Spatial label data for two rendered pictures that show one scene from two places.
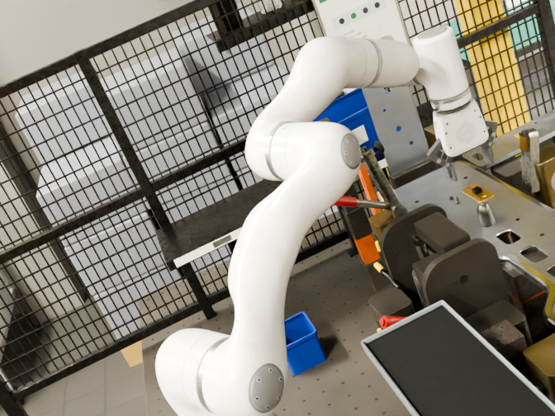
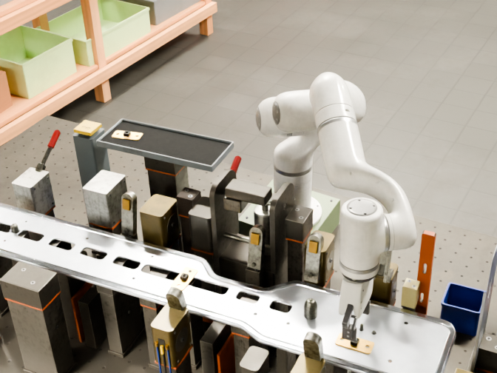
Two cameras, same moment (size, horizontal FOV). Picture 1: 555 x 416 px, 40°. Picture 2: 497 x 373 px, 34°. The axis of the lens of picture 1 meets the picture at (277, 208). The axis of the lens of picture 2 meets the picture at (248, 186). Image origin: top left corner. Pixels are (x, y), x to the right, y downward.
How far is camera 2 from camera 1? 2.66 m
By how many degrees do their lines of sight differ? 100
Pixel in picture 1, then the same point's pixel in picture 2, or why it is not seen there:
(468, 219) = (330, 314)
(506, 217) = (299, 323)
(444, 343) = (191, 154)
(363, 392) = not seen: hidden behind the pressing
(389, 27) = not seen: outside the picture
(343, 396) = not seen: hidden behind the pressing
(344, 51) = (313, 93)
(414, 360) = (199, 145)
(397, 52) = (325, 149)
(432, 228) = (254, 186)
